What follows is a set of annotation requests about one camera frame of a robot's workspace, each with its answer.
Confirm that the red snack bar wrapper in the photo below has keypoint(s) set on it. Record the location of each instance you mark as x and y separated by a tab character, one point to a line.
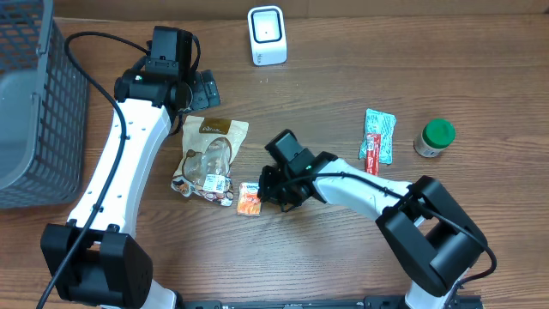
373	145

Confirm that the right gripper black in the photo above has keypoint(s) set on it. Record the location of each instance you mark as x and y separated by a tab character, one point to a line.
269	187

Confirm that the green lid jar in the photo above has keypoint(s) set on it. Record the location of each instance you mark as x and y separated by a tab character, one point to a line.
436	136

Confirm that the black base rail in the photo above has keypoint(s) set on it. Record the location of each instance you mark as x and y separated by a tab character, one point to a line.
369	302

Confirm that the orange snack packet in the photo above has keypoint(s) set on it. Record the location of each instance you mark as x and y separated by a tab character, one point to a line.
249	204

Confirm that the brown Pantree snack pouch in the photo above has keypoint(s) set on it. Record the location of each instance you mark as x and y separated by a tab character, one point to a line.
209	147

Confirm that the grey plastic mesh basket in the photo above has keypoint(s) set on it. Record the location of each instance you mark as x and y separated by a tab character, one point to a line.
44	101

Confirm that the light green packet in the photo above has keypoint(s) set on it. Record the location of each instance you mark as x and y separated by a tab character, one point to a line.
379	123

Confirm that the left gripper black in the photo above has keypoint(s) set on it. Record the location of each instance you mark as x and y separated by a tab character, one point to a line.
206	92

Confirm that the white barcode scanner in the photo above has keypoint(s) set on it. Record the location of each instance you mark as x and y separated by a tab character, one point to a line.
268	40

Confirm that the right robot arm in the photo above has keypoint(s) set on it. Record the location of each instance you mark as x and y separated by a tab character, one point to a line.
432	237

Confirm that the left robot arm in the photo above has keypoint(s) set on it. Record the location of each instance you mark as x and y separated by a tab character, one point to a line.
93	257

